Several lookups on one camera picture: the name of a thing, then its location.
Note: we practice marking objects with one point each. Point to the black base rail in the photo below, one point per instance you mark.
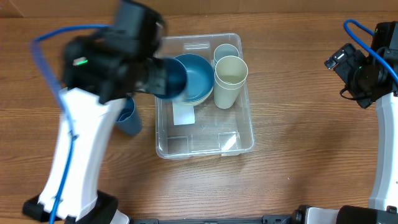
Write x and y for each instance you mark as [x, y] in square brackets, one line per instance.
[266, 219]

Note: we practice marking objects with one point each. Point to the tall blue cup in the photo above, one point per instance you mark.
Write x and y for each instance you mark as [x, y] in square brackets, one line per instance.
[176, 80]
[129, 120]

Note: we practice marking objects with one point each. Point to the tall cream cup front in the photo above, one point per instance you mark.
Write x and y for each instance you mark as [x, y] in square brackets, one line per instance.
[231, 72]

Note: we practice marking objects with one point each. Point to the cream bowl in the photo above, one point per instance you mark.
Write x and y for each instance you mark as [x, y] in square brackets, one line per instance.
[197, 102]

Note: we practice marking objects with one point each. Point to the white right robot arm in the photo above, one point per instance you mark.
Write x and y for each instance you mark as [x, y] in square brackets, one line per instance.
[380, 45]

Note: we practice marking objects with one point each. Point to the tall blue cup back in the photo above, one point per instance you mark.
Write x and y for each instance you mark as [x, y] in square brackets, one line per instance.
[176, 80]

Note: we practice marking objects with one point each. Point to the tall cream cup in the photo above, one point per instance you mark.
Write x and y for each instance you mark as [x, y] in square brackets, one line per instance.
[231, 72]
[225, 94]

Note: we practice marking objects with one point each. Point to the clear plastic storage bin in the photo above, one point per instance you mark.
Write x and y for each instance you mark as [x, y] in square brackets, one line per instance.
[226, 132]

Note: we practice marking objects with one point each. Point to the tall blue cup front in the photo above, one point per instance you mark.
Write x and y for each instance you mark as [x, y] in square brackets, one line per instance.
[129, 120]

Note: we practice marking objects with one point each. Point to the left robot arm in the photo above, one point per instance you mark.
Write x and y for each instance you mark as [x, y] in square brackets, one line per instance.
[71, 192]

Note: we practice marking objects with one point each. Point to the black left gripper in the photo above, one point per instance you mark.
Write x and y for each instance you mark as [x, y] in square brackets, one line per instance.
[158, 83]

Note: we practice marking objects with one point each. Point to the white label in bin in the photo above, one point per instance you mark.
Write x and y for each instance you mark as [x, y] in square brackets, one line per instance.
[183, 114]

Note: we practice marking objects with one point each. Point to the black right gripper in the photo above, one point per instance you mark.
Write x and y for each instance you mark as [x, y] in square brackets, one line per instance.
[341, 61]

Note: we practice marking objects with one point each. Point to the teal blue bowl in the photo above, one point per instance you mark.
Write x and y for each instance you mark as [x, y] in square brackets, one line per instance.
[200, 76]

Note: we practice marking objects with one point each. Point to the tall cream cup back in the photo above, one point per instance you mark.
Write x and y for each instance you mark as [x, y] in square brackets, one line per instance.
[225, 94]

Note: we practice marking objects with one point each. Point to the small grey cup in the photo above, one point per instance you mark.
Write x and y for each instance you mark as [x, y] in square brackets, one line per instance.
[224, 50]

